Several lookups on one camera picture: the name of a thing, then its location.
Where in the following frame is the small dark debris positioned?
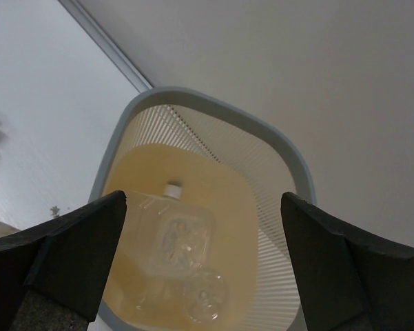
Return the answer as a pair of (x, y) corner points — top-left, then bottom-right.
(50, 205), (61, 218)

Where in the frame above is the square bottle beige label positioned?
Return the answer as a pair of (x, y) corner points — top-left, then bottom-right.
(120, 182), (216, 279)

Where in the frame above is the clear bottle white cap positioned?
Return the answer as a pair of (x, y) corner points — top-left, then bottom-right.
(134, 268), (229, 323)

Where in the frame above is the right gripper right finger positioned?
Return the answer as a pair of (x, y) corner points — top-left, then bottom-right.
(281, 192), (414, 330)

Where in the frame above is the beige mesh waste bin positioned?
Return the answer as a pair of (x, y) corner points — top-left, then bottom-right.
(90, 87), (317, 330)

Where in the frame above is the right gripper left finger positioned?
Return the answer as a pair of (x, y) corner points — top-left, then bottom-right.
(0, 191), (127, 330)

